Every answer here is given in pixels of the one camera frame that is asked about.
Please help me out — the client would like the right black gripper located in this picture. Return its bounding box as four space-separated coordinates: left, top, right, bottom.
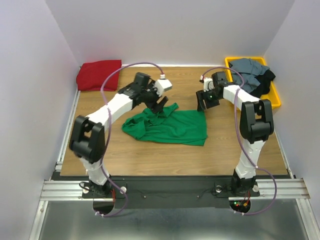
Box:
195 87 222 111

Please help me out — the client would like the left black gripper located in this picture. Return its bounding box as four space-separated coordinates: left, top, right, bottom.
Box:
141 80 168 114

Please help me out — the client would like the green t shirt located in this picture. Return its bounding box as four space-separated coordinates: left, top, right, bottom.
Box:
121 103 208 147

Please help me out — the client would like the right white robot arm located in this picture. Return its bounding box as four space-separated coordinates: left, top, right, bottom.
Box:
196 76 274 195

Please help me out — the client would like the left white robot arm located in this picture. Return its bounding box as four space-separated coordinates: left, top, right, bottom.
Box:
69 72 172 197

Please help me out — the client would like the grey blue t shirt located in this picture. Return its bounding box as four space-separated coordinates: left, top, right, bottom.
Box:
228 58 270 94

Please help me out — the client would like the black t shirt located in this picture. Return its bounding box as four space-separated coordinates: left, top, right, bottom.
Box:
250 69 276 98

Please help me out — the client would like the yellow plastic bin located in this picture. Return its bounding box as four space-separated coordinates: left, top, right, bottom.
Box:
224 56 281 109

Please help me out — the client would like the folded red t shirt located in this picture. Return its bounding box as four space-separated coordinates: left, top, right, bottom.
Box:
76 59 122 91

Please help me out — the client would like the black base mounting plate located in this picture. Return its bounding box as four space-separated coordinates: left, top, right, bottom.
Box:
82 175 261 210

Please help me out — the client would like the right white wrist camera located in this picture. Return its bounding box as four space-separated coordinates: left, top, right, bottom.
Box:
199 76 214 92

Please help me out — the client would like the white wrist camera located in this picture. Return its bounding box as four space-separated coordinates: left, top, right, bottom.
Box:
199 76 214 92
153 73 173 97

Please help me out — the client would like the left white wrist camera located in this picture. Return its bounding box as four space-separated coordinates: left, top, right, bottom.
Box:
153 73 173 97

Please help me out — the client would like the aluminium frame rail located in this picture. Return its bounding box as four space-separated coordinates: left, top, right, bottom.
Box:
40 178 310 201

